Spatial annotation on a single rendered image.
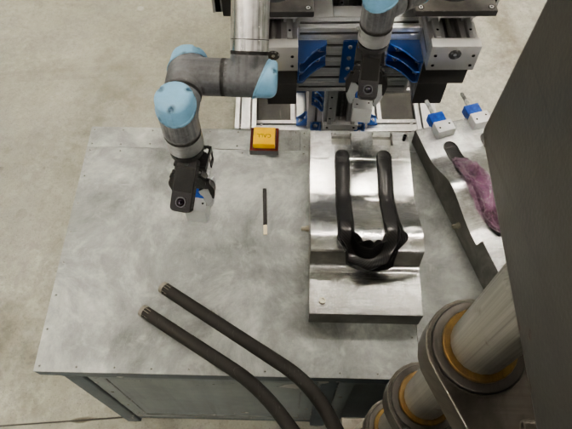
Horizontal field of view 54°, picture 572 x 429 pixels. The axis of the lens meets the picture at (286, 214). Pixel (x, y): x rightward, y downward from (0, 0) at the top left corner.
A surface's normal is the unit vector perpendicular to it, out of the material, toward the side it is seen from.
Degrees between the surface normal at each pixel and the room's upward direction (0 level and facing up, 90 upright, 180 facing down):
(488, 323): 90
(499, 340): 90
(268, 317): 0
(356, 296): 0
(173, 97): 0
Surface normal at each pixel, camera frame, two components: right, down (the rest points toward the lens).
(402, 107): 0.00, -0.49
